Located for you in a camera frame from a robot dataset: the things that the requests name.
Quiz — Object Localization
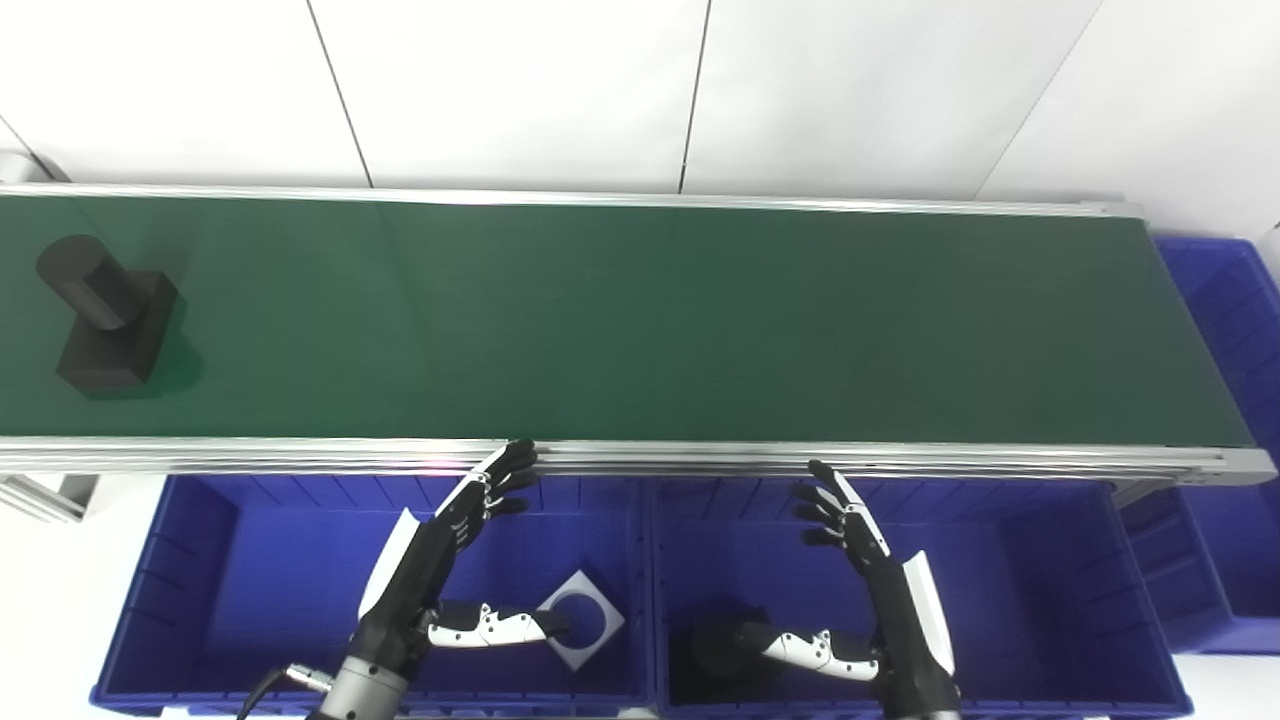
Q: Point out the aluminium conveyor support leg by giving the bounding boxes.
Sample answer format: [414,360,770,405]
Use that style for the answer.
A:
[0,472,101,525]

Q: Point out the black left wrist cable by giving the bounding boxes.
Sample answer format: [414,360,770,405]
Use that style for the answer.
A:
[237,664,337,720]

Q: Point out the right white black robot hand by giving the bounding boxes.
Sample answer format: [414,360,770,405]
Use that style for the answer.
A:
[738,458,961,713]

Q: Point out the blue plastic bin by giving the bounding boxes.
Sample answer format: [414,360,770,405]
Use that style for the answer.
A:
[645,478,1193,720]
[1115,235,1280,656]
[90,475,656,717]

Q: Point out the green conveyor belt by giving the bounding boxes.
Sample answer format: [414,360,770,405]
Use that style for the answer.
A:
[0,183,1279,491]

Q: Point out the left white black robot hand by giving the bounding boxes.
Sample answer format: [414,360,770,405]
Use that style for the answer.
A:
[350,439,574,666]

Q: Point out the grey conveyor end cover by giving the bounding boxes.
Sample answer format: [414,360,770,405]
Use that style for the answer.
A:
[0,150,71,187]

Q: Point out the grey square plate with hole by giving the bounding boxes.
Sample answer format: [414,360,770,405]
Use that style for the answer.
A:
[537,570,626,671]

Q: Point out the black cylinder block part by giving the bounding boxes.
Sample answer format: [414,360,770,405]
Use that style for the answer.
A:
[36,234,179,391]
[672,605,776,703]

